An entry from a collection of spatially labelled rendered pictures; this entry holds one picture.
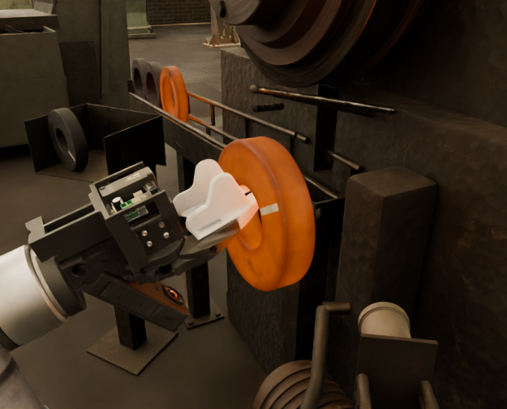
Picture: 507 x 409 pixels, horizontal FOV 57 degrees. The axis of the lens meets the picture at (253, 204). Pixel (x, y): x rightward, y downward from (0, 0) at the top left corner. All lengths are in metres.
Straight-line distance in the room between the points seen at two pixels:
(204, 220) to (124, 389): 1.06
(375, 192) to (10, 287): 0.42
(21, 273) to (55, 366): 1.17
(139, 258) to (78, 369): 1.15
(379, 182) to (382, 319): 0.18
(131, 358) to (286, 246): 1.15
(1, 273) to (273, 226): 0.22
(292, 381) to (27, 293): 0.41
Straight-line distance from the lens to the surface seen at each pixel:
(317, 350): 0.67
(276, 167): 0.41
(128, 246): 0.40
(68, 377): 1.53
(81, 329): 1.67
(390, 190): 0.61
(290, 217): 0.40
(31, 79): 3.08
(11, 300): 0.41
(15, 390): 0.46
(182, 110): 1.41
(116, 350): 1.55
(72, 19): 3.57
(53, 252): 0.41
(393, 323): 0.56
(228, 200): 0.43
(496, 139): 0.61
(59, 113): 1.22
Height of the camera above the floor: 1.04
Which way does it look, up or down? 26 degrees down
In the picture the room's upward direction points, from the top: straight up
